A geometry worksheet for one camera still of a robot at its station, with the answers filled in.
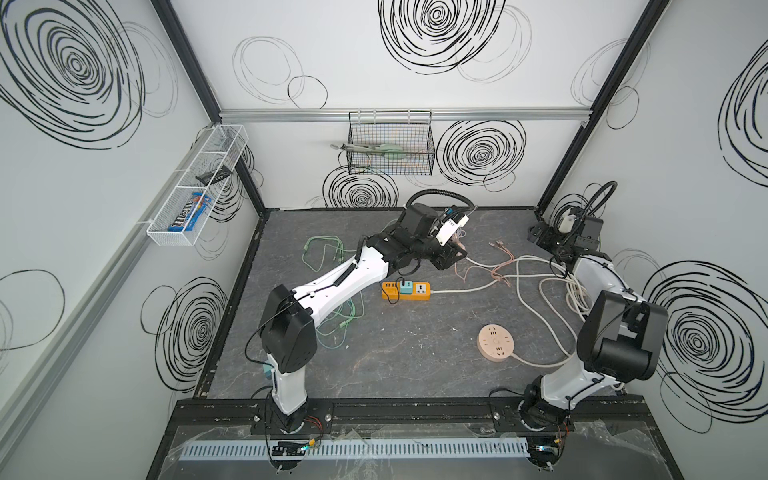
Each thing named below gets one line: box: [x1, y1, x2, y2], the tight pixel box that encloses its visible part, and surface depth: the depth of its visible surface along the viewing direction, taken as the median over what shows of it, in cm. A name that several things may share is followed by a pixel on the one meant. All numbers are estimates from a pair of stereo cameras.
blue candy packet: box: [168, 192, 212, 232], surface depth 72 cm
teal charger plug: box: [400, 281, 412, 295], surface depth 93 cm
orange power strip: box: [381, 282, 431, 301], surface depth 96 cm
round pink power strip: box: [477, 323, 527, 365], surface depth 85 cm
